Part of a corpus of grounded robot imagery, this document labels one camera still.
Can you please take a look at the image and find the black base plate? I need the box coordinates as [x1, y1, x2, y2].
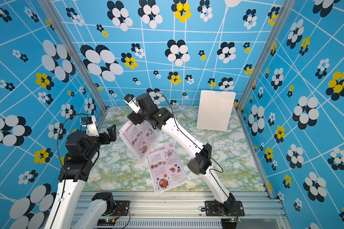
[103, 200, 131, 217]
[201, 200, 245, 217]

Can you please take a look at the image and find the white narrow rack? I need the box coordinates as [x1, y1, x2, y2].
[118, 119, 160, 164]
[196, 90, 236, 132]

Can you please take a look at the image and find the aluminium corner post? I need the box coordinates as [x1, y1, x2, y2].
[238, 0, 296, 112]
[39, 1, 107, 113]

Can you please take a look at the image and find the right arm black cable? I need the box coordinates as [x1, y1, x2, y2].
[157, 91, 237, 214]

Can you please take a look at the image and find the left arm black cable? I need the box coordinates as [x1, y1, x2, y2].
[47, 114, 89, 229]

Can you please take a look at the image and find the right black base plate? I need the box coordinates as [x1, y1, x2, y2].
[201, 200, 245, 217]

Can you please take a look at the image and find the small circuit board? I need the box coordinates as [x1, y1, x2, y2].
[221, 219, 241, 229]
[97, 219, 117, 227]

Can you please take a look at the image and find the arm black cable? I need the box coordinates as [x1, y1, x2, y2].
[157, 91, 237, 214]
[47, 114, 89, 229]

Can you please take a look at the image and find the left aluminium corner post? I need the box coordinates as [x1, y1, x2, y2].
[39, 1, 107, 113]

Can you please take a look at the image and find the right aluminium corner post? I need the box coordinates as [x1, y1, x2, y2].
[238, 0, 296, 112]

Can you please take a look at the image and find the aluminium front rail frame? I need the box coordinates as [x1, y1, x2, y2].
[41, 191, 293, 229]

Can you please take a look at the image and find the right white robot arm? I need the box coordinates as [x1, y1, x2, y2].
[124, 93, 239, 216]

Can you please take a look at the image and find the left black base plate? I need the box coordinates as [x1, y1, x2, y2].
[103, 200, 131, 217]

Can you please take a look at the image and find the left small circuit board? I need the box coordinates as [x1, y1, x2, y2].
[97, 219, 117, 227]

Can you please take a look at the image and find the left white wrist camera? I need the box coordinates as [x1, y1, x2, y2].
[81, 116, 99, 137]

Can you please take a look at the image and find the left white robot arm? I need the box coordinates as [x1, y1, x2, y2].
[45, 124, 117, 229]

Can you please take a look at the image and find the right small circuit board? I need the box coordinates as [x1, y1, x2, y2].
[221, 219, 241, 229]

